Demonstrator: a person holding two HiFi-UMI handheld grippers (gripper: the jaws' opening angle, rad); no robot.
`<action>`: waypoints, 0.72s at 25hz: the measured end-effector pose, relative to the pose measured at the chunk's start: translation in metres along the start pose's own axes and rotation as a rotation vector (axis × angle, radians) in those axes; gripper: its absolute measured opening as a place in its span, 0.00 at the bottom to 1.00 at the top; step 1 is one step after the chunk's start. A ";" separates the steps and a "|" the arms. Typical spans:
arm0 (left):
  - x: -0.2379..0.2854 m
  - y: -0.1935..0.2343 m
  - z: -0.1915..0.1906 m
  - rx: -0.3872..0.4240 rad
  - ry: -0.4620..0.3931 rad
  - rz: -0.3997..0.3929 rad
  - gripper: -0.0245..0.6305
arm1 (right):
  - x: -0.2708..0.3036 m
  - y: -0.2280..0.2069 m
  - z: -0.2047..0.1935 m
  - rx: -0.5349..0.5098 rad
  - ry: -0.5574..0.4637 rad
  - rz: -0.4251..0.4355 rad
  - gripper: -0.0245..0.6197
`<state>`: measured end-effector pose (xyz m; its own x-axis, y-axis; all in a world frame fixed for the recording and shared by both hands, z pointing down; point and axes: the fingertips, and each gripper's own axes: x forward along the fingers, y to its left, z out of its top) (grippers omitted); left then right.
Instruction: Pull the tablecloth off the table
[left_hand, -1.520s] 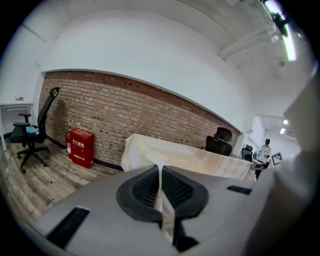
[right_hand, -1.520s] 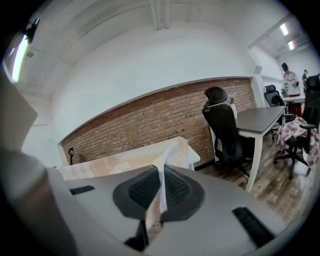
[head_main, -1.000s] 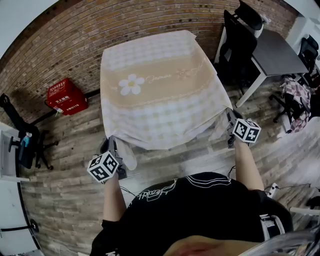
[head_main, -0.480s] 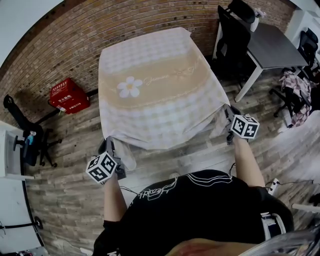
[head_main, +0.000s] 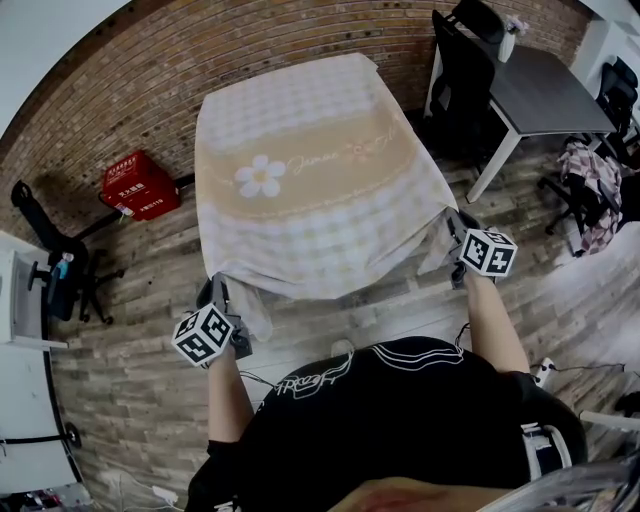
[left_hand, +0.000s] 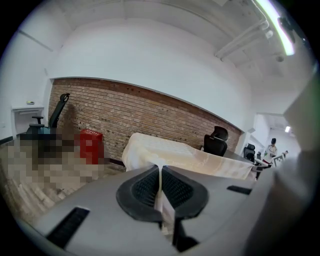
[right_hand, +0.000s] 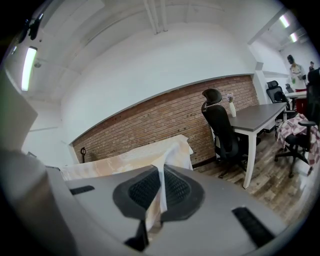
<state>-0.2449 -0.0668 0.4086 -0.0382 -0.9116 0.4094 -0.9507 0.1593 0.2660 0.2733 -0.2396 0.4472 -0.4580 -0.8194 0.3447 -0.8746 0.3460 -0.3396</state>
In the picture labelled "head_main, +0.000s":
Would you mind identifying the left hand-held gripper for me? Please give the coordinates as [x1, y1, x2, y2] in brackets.
[171, 273, 254, 369]

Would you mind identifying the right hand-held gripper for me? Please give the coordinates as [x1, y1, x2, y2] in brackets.
[444, 208, 519, 291]

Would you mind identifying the beige checked flower tablecloth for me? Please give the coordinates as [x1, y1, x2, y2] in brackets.
[193, 52, 460, 344]

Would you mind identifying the person's right forearm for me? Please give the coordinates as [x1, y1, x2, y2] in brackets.
[464, 272, 531, 376]

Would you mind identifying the person's left forearm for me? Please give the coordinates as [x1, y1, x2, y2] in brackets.
[206, 344, 256, 444]

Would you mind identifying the black chair under checked cloth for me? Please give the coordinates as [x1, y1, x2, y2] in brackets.
[537, 134, 626, 257]

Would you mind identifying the red box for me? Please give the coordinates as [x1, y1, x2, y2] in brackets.
[99, 149, 182, 224]

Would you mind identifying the pink checked cloth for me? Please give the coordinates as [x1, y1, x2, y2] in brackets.
[557, 139, 625, 256]

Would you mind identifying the black mesh office chair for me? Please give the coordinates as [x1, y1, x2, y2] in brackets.
[423, 0, 506, 161]

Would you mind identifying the grey desk with white legs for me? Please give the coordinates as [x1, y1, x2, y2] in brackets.
[464, 44, 619, 204]

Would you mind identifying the black swivel chair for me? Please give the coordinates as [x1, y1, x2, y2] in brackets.
[10, 179, 126, 326]

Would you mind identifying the white power strip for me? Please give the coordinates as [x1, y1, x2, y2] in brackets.
[530, 357, 557, 389]

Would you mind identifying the white vase with flowers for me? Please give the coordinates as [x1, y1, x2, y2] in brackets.
[497, 14, 530, 64]

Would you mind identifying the white desk unit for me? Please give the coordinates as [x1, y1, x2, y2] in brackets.
[0, 232, 86, 496]

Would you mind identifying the person in dark apron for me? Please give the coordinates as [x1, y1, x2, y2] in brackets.
[184, 335, 589, 512]

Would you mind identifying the grey and white waist belt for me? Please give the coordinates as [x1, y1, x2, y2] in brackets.
[519, 422, 572, 482]

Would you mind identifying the white metal frame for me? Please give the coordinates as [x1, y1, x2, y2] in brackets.
[579, 409, 640, 432]

